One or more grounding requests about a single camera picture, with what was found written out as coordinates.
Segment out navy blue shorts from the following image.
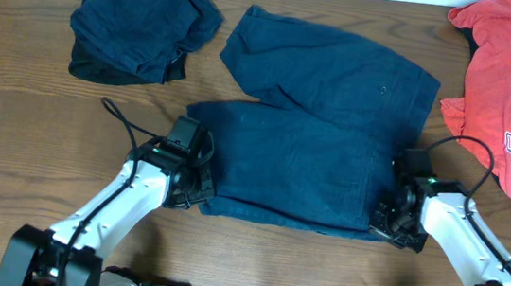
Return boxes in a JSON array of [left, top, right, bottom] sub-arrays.
[[70, 0, 223, 84], [186, 6, 440, 240]]

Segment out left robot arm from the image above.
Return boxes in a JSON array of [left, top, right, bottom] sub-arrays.
[[0, 116, 214, 286]]

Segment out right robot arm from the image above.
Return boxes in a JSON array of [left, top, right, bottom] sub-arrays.
[[369, 149, 511, 286]]

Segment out folded black garment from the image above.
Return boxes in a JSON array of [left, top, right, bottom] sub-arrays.
[[66, 0, 195, 94]]

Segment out folded navy blue shorts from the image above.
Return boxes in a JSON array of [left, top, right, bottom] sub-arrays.
[[70, 0, 223, 84]]

